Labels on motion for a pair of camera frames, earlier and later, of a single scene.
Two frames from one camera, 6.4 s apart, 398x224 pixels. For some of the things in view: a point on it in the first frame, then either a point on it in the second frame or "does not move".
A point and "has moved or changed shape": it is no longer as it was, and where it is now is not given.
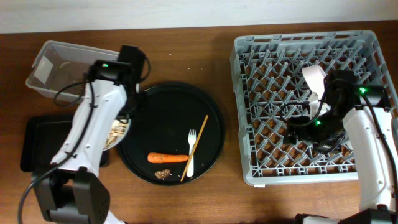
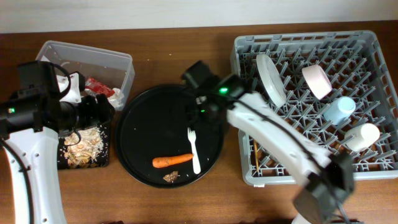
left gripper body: x=137 y=108 to x=87 y=114
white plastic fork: x=191 y=140 has moved or changed shape
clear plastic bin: x=62 y=69 does not move
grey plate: x=119 y=131 to x=272 y=79
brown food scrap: x=163 y=174 to x=171 y=177
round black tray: x=173 y=109 does not move
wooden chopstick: x=194 y=147 to x=255 y=143
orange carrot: x=156 y=158 has moved or changed shape
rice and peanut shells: x=117 y=130 has moved or changed shape
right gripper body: x=321 y=132 to x=203 y=112
